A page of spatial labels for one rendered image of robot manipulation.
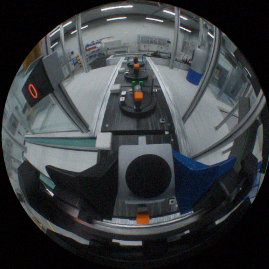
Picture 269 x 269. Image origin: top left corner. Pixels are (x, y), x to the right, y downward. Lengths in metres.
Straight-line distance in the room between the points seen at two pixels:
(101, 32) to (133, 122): 10.69
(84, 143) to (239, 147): 0.45
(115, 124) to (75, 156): 0.21
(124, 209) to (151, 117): 0.29
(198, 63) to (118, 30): 10.05
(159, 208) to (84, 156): 0.30
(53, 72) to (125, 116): 0.26
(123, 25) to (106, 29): 1.67
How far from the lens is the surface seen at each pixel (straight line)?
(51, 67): 0.16
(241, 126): 0.21
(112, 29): 10.72
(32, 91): 0.20
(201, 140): 0.50
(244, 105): 0.25
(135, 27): 10.88
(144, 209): 0.15
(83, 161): 0.35
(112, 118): 0.31
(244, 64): 0.29
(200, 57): 0.94
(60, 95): 0.23
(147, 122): 0.29
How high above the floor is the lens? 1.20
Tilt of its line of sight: 63 degrees down
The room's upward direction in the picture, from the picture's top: straight up
